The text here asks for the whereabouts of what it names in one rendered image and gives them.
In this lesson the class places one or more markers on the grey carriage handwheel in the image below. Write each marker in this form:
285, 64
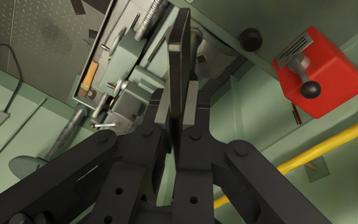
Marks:
117, 40

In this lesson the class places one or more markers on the green lathe body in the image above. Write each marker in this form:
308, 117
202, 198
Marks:
251, 117

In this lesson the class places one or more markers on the grey tool post block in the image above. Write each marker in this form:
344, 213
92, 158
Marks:
127, 107

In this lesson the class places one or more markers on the black round knob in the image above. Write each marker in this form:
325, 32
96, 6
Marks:
251, 39

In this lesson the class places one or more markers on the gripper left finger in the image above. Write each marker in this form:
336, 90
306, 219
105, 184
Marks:
70, 173

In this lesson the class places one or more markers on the grey green round handwheel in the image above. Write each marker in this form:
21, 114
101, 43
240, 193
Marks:
23, 167

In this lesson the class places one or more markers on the green lathe carriage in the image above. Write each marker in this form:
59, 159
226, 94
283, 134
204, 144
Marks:
123, 64

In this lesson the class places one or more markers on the brown small strips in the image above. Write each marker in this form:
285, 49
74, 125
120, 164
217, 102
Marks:
296, 113

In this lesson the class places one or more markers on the small steel lever black ball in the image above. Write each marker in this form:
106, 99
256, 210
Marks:
105, 125

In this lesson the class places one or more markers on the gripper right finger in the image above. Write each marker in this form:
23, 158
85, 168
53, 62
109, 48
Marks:
251, 181

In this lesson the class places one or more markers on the grey chip tray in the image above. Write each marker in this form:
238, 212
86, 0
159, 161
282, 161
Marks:
110, 25

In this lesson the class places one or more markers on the silver threaded lead screw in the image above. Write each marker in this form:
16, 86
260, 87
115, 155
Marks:
147, 21

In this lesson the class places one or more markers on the grey green flat plate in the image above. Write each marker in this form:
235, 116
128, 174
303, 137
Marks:
317, 170

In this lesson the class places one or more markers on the grey steel chuck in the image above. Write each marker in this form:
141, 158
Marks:
215, 63

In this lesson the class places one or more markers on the red control box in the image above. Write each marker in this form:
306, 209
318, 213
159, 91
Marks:
330, 75

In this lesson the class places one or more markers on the steel rod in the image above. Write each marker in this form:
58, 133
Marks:
100, 106

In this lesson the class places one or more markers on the grey slotted gate plate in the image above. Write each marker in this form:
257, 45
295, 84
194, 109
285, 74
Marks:
296, 47

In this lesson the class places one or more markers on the dark steel shaft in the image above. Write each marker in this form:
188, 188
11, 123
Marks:
65, 134

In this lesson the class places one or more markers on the grey lever black ball knob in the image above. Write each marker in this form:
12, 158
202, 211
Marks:
303, 75

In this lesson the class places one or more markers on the yellow pipe rail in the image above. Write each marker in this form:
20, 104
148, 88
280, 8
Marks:
316, 149

